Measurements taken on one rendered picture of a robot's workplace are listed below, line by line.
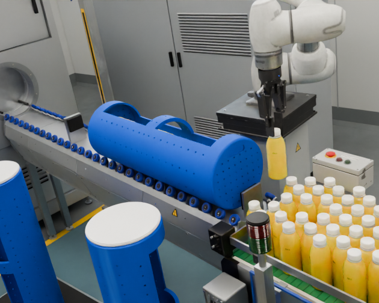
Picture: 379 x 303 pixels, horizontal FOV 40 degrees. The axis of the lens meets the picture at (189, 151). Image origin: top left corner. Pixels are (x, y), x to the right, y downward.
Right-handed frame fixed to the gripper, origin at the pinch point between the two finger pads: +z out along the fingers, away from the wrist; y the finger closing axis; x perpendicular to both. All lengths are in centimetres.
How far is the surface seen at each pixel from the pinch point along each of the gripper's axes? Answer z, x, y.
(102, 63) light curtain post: 5, -158, -30
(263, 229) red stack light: 9, 29, 40
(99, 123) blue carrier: 14, -95, 14
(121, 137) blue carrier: 16, -76, 15
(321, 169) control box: 26.0, 2.7, -21.0
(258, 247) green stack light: 14, 28, 42
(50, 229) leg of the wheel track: 122, -213, 11
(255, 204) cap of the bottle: 24.3, 1.1, 14.0
